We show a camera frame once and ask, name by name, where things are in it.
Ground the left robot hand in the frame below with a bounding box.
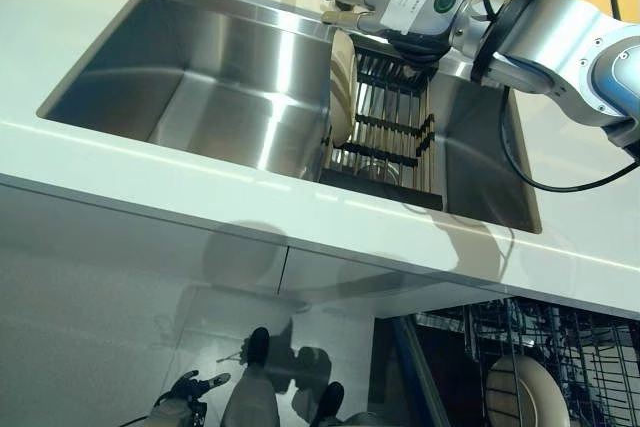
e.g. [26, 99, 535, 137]
[154, 370, 232, 421]

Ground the white round plate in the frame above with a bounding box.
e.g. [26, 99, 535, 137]
[327, 29, 359, 146]
[485, 354, 571, 427]

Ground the white robot left leg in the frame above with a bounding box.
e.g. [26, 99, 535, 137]
[222, 361, 281, 427]

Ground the black robot left foot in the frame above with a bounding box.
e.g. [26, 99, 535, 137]
[248, 326, 272, 369]

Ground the white glossy cabinet door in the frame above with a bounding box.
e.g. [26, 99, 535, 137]
[0, 186, 289, 298]
[280, 246, 506, 321]

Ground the black dish drying rack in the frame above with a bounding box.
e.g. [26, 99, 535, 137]
[319, 36, 446, 211]

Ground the stainless steel sink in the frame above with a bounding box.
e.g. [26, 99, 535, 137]
[37, 0, 544, 236]

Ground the dark wire dishwasher rack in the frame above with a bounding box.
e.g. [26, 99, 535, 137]
[409, 296, 640, 427]

